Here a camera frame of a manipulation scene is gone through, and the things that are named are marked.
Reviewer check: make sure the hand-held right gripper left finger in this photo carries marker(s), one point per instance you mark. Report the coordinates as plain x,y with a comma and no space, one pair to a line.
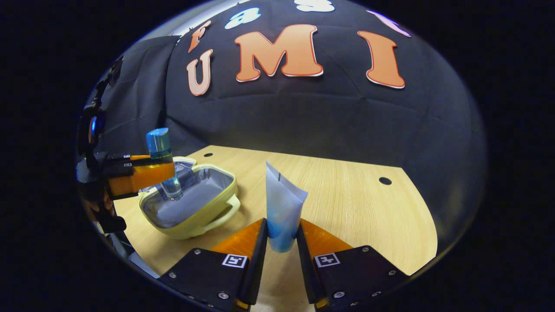
253,260

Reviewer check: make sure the pale yellow suitcase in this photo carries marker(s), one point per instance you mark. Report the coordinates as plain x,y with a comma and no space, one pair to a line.
195,195

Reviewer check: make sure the clear blue capped bottle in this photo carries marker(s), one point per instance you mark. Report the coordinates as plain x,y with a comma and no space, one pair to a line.
158,143

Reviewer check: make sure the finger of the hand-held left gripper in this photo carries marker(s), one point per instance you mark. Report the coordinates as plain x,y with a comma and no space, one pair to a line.
121,158
143,177

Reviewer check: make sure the white and blue tube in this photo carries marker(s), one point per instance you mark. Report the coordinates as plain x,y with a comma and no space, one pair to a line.
282,208

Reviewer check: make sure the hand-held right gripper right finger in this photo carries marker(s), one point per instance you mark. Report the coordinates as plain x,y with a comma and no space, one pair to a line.
305,268

